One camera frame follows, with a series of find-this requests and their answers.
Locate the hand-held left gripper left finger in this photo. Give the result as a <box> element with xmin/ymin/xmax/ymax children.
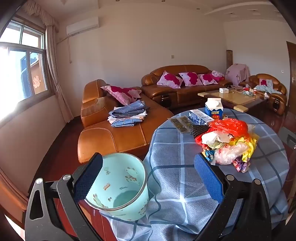
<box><xmin>24</xmin><ymin>152</ymin><xmax>103</xmax><ymax>241</ymax></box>

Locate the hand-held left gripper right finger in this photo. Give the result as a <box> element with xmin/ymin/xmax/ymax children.
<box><xmin>194</xmin><ymin>152</ymin><xmax>272</xmax><ymax>241</ymax></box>

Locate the mint green cartoon print bin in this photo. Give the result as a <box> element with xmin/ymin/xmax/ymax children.
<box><xmin>84</xmin><ymin>152</ymin><xmax>149</xmax><ymax>222</ymax></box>

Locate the purple candy wrapper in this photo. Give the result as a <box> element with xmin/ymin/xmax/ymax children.
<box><xmin>232</xmin><ymin>156</ymin><xmax>251</xmax><ymax>173</ymax></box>

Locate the white plastic bag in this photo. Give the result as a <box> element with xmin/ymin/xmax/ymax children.
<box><xmin>201</xmin><ymin>131</ymin><xmax>234</xmax><ymax>145</ymax></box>

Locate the bright yellow plastic bag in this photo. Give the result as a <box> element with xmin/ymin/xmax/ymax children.
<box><xmin>229</xmin><ymin>136</ymin><xmax>259</xmax><ymax>163</ymax></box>

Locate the red plastic bag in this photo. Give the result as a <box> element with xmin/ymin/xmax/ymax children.
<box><xmin>208</xmin><ymin>118</ymin><xmax>250</xmax><ymax>139</ymax></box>

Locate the blue candy wrapper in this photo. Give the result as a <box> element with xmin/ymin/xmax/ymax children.
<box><xmin>202</xmin><ymin>149</ymin><xmax>215</xmax><ymax>161</ymax></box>

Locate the clear plastic bag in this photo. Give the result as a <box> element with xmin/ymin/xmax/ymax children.
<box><xmin>211</xmin><ymin>142</ymin><xmax>250</xmax><ymax>165</ymax></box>

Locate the blue plaid tablecloth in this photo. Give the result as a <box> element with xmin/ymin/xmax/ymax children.
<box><xmin>109</xmin><ymin>108</ymin><xmax>289</xmax><ymax>241</ymax></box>

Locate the black foam net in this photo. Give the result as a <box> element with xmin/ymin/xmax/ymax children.
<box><xmin>190</xmin><ymin>124</ymin><xmax>208</xmax><ymax>137</ymax></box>

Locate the brown leather chaise sofa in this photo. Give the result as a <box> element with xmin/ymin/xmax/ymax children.
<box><xmin>77</xmin><ymin>79</ymin><xmax>174</xmax><ymax>164</ymax></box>

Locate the clear snack tray packet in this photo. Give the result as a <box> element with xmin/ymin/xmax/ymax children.
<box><xmin>167</xmin><ymin>116</ymin><xmax>193</xmax><ymax>134</ymax></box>

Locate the flat blue white carton box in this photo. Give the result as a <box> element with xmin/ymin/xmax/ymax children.
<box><xmin>188</xmin><ymin>109</ymin><xmax>215</xmax><ymax>126</ymax></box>

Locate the blue white milk carton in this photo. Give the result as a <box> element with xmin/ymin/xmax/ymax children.
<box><xmin>205</xmin><ymin>98</ymin><xmax>223</xmax><ymax>120</ymax></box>

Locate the folded blue plaid sheet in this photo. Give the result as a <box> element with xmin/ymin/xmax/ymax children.
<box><xmin>109</xmin><ymin>100</ymin><xmax>148</xmax><ymax>119</ymax></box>

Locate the wooden coffee table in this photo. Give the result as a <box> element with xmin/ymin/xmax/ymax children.
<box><xmin>198</xmin><ymin>87</ymin><xmax>269</xmax><ymax>113</ymax></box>

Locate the brown leather three-seat sofa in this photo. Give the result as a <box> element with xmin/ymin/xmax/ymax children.
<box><xmin>141</xmin><ymin>65</ymin><xmax>233</xmax><ymax>109</ymax></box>

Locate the beige window curtain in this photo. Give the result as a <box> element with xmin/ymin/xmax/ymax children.
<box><xmin>45</xmin><ymin>25</ymin><xmax>74</xmax><ymax>124</ymax></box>

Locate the pink floral crumpled cloth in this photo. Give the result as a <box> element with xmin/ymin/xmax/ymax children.
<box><xmin>211</xmin><ymin>70</ymin><xmax>225</xmax><ymax>81</ymax></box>

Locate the light blue cloth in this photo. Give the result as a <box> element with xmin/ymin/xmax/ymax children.
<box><xmin>254</xmin><ymin>85</ymin><xmax>281</xmax><ymax>94</ymax></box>

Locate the pale pink floral cover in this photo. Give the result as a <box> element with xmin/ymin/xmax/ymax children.
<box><xmin>225</xmin><ymin>63</ymin><xmax>250</xmax><ymax>86</ymax></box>

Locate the brown leather armchair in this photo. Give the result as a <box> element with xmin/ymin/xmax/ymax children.
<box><xmin>239</xmin><ymin>74</ymin><xmax>287</xmax><ymax>115</ymax></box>

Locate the rolled bamboo mat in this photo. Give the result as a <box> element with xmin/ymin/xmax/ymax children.
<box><xmin>225</xmin><ymin>49</ymin><xmax>234</xmax><ymax>70</ymax></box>

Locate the sliding glass window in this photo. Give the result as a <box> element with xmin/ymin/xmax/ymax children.
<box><xmin>0</xmin><ymin>20</ymin><xmax>55</xmax><ymax>105</ymax></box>

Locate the brown wooden door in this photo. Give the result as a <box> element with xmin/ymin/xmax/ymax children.
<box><xmin>286</xmin><ymin>41</ymin><xmax>296</xmax><ymax>126</ymax></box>

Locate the white air conditioner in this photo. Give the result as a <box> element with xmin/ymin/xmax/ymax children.
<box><xmin>66</xmin><ymin>17</ymin><xmax>100</xmax><ymax>36</ymax></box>

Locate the beige curtain valance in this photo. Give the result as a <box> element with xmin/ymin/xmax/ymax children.
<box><xmin>23</xmin><ymin>0</ymin><xmax>59</xmax><ymax>33</ymax></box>

